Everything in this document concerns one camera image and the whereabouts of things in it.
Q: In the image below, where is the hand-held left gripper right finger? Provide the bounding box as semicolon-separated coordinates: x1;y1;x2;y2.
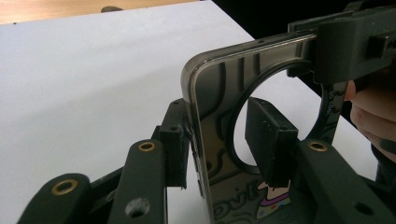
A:
245;96;300;189

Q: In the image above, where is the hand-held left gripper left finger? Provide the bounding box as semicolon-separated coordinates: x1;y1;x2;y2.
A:
152;98;191;190

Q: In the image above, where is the olive cartoon print phone case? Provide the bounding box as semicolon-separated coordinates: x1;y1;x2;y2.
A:
181;32;349;224

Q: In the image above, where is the small dark round object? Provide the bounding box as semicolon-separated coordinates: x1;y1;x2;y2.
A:
100;5;124;14

